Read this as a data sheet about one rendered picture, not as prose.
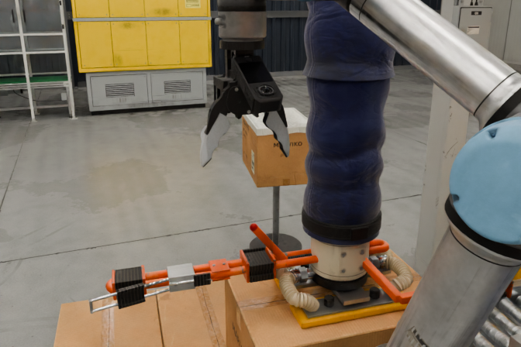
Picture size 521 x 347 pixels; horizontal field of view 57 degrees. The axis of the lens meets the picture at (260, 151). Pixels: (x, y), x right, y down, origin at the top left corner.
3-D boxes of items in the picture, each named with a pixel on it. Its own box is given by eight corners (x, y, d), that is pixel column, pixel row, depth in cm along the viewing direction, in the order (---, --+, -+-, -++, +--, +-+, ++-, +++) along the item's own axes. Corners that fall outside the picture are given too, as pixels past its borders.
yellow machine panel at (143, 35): (201, 98, 949) (196, -36, 877) (213, 107, 867) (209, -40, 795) (81, 106, 874) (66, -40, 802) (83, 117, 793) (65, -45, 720)
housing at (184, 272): (192, 276, 135) (191, 262, 134) (195, 289, 129) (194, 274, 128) (167, 280, 133) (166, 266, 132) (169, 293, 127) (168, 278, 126)
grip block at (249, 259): (267, 262, 142) (267, 244, 140) (277, 280, 133) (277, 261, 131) (239, 266, 140) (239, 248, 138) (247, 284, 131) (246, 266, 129)
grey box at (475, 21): (479, 66, 249) (487, 5, 240) (486, 66, 244) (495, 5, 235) (446, 66, 244) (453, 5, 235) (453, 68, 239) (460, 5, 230)
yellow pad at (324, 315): (395, 289, 146) (396, 274, 145) (413, 308, 137) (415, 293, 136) (288, 307, 138) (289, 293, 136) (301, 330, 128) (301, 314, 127)
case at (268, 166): (242, 159, 373) (241, 109, 362) (292, 156, 381) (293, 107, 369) (257, 187, 317) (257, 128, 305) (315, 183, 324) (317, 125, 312)
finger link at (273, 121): (288, 139, 88) (260, 100, 84) (302, 147, 82) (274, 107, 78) (275, 149, 87) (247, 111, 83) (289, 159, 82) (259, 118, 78)
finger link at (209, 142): (196, 158, 82) (225, 113, 82) (205, 169, 77) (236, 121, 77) (181, 149, 81) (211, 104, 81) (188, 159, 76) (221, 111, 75)
